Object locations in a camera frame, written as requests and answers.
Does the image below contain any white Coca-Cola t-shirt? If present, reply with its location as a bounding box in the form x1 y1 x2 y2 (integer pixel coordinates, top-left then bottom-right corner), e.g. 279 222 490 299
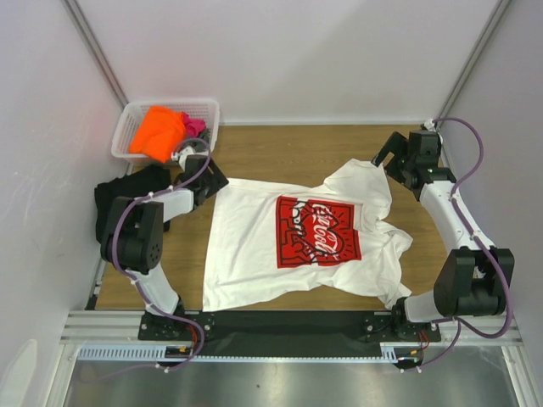
203 159 412 311

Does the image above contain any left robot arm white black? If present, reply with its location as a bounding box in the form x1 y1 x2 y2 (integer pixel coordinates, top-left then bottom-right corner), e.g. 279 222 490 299
100 155 228 339

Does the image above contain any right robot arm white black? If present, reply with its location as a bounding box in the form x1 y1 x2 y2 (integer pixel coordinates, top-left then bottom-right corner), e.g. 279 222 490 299
372 130 515 341

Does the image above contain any grey t-shirt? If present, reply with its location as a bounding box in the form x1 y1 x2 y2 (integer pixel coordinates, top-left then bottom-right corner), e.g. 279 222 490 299
188 129 211 153

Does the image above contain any pink t-shirt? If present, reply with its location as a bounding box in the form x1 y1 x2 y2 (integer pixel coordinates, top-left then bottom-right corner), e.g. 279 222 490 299
181 112 206 138

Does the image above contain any white plastic basket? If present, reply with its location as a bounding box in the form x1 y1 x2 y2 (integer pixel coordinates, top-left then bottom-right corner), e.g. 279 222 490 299
110 98 221 166

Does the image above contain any orange t-shirt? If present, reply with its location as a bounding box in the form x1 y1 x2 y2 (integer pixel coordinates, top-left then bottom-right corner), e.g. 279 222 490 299
128 106 187 164

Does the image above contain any black folded t-shirt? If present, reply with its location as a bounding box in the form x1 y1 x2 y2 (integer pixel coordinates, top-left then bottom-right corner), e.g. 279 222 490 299
94 164 171 243

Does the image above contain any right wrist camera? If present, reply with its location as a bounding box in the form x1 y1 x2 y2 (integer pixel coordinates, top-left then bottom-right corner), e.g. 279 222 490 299
421 119 437 132

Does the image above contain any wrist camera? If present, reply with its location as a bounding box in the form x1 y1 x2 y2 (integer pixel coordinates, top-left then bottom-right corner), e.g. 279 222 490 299
421 119 437 132
171 148 193 170

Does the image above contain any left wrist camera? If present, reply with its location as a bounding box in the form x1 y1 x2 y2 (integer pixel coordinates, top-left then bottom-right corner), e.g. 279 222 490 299
171 148 193 170

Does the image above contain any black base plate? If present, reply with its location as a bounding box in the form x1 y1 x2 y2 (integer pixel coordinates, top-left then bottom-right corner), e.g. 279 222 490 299
137 309 442 358

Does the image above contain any aluminium frame rail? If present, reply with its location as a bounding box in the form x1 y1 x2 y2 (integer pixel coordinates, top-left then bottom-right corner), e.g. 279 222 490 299
59 309 523 347

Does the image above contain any white slotted cable duct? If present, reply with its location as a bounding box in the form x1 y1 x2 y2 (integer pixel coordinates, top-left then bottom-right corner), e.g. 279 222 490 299
78 344 193 362

